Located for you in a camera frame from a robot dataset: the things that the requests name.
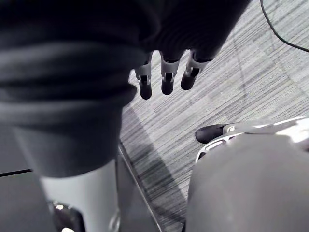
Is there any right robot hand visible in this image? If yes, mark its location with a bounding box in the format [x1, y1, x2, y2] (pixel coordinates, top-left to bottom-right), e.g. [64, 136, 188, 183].
[0, 0, 252, 232]

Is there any black cable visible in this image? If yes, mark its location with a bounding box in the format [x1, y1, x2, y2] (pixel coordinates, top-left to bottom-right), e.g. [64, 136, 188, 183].
[260, 0, 309, 53]

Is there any dark robot foot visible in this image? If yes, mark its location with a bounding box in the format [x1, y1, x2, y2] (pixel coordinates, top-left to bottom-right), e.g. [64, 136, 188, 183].
[195, 124, 227, 145]

